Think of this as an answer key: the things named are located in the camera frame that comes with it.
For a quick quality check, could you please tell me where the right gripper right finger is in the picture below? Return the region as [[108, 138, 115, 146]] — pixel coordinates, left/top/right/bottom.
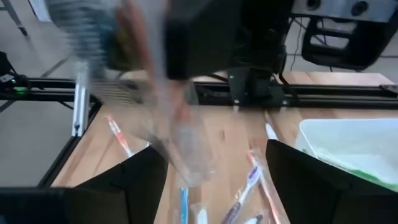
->
[[266, 139, 398, 224]]

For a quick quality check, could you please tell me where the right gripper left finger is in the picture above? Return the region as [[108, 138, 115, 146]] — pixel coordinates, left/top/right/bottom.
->
[[0, 146, 169, 224]]

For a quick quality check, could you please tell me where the green toothbrush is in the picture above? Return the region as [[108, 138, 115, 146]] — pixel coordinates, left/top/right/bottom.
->
[[313, 151, 398, 189]]

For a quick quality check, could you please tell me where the blue toothbrush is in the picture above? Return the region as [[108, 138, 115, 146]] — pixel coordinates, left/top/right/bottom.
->
[[179, 187, 190, 224]]

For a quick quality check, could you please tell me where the white plastic bin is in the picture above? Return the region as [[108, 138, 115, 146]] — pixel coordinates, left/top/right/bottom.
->
[[295, 118, 398, 191]]

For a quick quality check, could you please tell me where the black box green light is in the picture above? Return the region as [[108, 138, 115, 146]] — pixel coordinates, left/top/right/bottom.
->
[[0, 51, 30, 94]]

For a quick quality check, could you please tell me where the silver frame brace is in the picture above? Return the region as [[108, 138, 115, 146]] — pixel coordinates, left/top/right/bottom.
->
[[71, 62, 91, 138]]

